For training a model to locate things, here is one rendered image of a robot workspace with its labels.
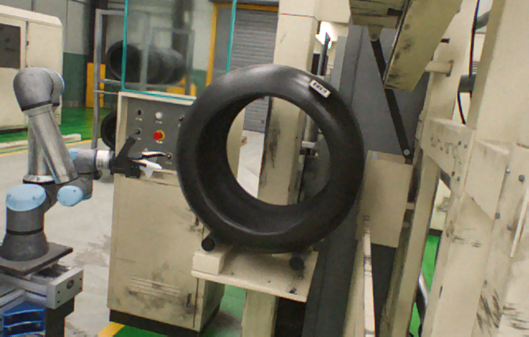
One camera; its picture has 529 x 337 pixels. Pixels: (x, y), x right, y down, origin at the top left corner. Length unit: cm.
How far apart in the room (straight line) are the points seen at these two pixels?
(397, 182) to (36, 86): 124
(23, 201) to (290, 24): 110
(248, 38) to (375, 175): 968
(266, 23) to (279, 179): 944
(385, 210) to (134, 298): 149
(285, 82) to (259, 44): 974
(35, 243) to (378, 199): 120
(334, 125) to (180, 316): 155
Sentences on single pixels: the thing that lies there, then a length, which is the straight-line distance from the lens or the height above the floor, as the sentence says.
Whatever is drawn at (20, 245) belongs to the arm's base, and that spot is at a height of 77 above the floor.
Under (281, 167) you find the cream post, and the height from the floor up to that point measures 110.
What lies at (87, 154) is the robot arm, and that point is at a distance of 170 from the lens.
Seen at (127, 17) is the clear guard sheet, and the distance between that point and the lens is 226.
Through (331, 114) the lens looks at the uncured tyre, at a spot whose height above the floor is 135.
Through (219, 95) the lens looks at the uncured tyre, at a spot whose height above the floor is 136.
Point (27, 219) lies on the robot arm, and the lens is 166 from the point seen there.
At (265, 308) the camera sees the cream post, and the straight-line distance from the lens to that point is 181.
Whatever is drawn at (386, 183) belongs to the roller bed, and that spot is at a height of 112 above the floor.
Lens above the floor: 143
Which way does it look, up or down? 11 degrees down
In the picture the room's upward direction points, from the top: 7 degrees clockwise
